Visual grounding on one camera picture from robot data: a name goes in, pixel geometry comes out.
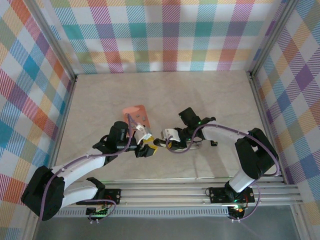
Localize black metal stapler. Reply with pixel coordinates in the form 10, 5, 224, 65
153, 137, 219, 152

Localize pink plastic tray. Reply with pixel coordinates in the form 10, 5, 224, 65
121, 104, 152, 132

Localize grey slotted cable duct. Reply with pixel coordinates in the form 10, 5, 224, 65
39, 208, 230, 219

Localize aluminium frame post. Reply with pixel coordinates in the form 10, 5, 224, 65
24, 0, 78, 81
248, 0, 302, 80

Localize grey metal panel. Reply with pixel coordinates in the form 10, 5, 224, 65
32, 204, 301, 240

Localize aluminium side rail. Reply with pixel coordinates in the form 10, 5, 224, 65
44, 74, 78, 187
247, 72, 288, 186

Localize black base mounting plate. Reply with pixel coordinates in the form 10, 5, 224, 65
208, 186, 256, 205
74, 187, 123, 206

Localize green circuit board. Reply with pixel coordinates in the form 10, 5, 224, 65
85, 204, 112, 218
227, 203, 248, 216

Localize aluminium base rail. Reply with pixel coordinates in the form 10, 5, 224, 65
26, 181, 301, 209

